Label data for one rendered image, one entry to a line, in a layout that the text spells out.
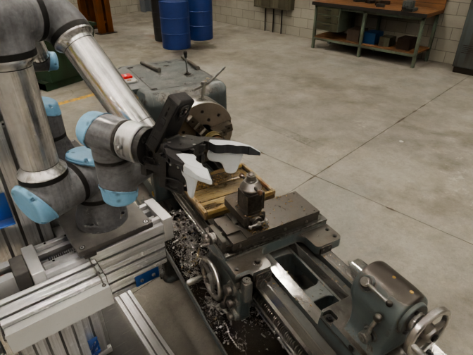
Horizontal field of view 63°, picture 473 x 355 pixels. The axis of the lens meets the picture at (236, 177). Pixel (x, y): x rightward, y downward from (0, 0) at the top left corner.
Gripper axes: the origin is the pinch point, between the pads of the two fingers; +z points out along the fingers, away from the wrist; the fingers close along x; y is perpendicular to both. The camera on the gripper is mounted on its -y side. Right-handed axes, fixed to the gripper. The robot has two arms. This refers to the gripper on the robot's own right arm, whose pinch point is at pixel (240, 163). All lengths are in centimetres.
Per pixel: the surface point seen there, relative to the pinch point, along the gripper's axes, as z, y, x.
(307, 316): 4, 68, -46
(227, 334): -27, 98, -50
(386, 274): 23, 38, -41
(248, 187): -28, 36, -59
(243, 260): -24, 61, -51
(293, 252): -13, 65, -72
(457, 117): 29, 91, -499
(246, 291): -18, 67, -45
